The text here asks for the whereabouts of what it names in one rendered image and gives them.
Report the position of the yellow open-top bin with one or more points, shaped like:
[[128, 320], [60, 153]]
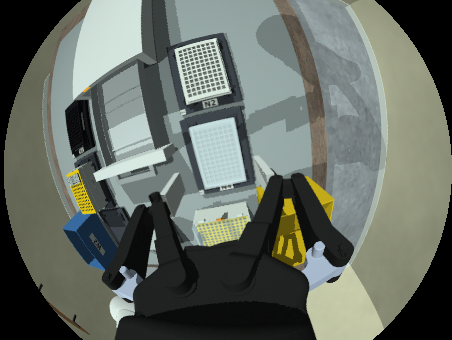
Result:
[[289, 246]]

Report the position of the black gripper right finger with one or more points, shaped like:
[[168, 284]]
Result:
[[327, 250]]

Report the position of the blue bin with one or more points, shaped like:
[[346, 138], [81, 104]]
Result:
[[92, 242]]

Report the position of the black assay plate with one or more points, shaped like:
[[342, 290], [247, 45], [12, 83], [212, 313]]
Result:
[[75, 127]]

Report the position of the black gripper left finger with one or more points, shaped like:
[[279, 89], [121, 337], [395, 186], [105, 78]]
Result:
[[129, 266]]

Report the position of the grey bench mat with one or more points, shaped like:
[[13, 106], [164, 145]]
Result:
[[274, 105]]

